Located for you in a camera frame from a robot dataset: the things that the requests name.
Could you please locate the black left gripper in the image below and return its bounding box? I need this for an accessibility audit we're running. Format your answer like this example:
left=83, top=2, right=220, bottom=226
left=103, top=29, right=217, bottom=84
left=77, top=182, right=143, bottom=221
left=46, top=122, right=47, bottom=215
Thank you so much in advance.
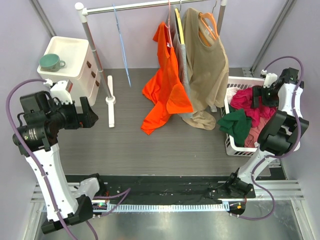
left=46, top=96, right=98, bottom=129

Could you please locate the magenta t shirt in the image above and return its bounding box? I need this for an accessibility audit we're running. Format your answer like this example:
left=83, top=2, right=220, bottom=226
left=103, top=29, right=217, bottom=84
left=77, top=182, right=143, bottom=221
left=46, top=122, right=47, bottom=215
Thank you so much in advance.
left=230, top=87, right=277, bottom=128

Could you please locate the light blue wire hanger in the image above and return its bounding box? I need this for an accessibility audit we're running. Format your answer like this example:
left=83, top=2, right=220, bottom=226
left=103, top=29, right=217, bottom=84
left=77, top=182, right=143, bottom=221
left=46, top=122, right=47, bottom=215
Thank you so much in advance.
left=112, top=4, right=132, bottom=88

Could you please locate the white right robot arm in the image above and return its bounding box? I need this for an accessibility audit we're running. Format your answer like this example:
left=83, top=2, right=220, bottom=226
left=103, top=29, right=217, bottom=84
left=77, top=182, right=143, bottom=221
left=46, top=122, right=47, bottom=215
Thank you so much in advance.
left=225, top=67, right=309, bottom=198

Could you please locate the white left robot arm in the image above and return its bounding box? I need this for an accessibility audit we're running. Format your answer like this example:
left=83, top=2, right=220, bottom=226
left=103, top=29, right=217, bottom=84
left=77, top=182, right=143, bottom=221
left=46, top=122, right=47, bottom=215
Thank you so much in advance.
left=12, top=91, right=107, bottom=234

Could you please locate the beige t shirt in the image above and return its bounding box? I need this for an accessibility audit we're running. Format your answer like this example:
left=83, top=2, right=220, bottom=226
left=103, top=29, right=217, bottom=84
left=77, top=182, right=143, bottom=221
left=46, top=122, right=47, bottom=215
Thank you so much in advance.
left=182, top=8, right=229, bottom=131

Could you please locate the orange t shirt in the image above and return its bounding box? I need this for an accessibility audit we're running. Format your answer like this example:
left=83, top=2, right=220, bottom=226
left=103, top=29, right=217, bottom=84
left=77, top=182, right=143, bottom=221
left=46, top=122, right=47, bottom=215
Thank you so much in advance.
left=141, top=22, right=193, bottom=135

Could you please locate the orange plastic hanger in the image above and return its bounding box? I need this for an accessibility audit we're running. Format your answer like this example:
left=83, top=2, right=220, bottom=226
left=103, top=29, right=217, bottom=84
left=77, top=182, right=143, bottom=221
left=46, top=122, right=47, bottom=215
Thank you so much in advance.
left=198, top=5, right=220, bottom=47

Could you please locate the grey t shirt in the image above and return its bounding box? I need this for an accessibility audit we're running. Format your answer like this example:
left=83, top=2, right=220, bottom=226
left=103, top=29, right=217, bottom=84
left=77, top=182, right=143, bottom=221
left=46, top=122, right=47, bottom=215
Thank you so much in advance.
left=172, top=8, right=195, bottom=120

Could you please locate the yellow hanger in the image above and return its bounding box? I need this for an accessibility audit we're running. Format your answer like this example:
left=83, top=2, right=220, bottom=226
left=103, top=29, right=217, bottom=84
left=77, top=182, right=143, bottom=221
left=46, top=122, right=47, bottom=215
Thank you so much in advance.
left=174, top=8, right=185, bottom=45

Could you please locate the white clothes rack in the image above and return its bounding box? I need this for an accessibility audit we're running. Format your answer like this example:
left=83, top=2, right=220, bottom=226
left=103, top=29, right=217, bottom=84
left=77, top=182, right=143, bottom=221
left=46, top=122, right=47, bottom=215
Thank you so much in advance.
left=74, top=0, right=228, bottom=128

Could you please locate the white garment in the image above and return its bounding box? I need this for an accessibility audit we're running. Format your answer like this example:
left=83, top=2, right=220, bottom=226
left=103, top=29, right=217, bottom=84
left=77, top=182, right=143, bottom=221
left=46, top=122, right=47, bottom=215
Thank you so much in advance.
left=225, top=87, right=241, bottom=103

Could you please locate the dark green garment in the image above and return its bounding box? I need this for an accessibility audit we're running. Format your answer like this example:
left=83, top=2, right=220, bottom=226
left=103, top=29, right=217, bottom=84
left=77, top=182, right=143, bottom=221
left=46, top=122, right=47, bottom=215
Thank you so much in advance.
left=217, top=106, right=252, bottom=147

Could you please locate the pink garment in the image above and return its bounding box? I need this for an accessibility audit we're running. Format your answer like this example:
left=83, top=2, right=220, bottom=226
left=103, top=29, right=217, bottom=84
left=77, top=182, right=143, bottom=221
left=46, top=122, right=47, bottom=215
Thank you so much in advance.
left=244, top=117, right=270, bottom=148

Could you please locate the white drawer cabinet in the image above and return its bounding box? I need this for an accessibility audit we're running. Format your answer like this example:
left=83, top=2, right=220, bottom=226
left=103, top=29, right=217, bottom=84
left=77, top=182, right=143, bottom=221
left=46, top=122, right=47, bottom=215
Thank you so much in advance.
left=37, top=36, right=101, bottom=107

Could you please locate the white laundry basket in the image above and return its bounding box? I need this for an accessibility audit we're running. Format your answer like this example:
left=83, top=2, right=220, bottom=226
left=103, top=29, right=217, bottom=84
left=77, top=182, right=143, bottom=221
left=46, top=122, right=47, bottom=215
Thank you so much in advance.
left=217, top=76, right=264, bottom=156

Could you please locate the green ceramic cup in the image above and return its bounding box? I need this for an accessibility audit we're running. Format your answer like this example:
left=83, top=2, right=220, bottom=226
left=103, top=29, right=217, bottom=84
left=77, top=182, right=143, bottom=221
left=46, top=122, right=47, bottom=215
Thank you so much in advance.
left=39, top=53, right=66, bottom=72

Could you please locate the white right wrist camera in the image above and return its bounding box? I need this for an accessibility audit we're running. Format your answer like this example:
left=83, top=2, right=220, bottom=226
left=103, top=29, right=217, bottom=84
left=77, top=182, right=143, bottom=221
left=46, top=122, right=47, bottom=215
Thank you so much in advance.
left=260, top=69, right=278, bottom=88

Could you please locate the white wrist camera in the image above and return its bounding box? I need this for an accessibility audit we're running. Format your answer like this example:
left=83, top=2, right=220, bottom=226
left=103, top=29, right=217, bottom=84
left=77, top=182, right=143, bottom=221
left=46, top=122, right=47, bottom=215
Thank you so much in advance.
left=260, top=69, right=278, bottom=88
left=43, top=78, right=73, bottom=105

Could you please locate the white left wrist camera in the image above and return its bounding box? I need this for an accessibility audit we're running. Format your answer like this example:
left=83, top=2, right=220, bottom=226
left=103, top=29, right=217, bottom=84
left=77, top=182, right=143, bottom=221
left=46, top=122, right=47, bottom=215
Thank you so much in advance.
left=43, top=78, right=73, bottom=105

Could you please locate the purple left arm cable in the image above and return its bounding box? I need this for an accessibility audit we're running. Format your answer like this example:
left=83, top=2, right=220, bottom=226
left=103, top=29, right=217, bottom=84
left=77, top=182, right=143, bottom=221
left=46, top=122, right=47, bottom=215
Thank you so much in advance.
left=5, top=78, right=132, bottom=240

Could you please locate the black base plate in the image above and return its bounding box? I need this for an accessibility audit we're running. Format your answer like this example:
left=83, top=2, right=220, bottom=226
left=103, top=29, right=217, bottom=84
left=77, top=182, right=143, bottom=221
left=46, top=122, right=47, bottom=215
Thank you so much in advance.
left=64, top=174, right=257, bottom=204

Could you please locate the pink wire hanger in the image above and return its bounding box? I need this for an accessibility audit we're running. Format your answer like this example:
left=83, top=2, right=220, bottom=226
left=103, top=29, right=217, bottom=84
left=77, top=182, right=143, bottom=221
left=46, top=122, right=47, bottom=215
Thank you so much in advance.
left=167, top=0, right=173, bottom=48

